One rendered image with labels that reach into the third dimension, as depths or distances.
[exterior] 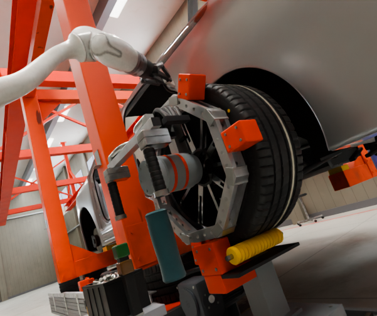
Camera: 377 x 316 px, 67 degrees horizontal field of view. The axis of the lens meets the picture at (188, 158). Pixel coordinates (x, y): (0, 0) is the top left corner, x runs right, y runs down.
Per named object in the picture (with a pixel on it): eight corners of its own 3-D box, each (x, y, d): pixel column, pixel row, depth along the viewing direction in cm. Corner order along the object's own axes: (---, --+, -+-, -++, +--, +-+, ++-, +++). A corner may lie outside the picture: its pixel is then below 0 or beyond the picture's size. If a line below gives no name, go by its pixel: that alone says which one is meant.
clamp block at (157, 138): (172, 142, 88) (167, 126, 89) (146, 145, 83) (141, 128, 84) (165, 148, 92) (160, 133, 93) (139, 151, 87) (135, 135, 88)
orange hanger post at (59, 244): (77, 277, 293) (31, 71, 347) (57, 284, 281) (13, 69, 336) (73, 278, 307) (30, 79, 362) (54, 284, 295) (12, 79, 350)
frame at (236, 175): (269, 223, 87) (210, 69, 99) (254, 229, 83) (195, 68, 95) (179, 246, 129) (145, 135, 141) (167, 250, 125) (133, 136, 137)
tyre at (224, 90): (228, 54, 125) (177, 160, 166) (185, 49, 111) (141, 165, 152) (345, 162, 92) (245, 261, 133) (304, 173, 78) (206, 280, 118)
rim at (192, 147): (230, 80, 126) (189, 160, 157) (188, 78, 112) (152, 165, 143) (312, 162, 100) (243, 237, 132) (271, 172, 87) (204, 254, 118)
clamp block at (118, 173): (131, 176, 114) (127, 163, 116) (109, 180, 109) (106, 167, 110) (127, 180, 118) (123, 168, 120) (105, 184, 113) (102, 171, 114)
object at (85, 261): (124, 260, 325) (116, 230, 332) (76, 277, 293) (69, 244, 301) (119, 261, 337) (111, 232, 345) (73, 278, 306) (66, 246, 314)
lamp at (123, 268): (135, 271, 86) (132, 258, 87) (123, 276, 84) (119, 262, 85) (130, 272, 89) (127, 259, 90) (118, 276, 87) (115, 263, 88)
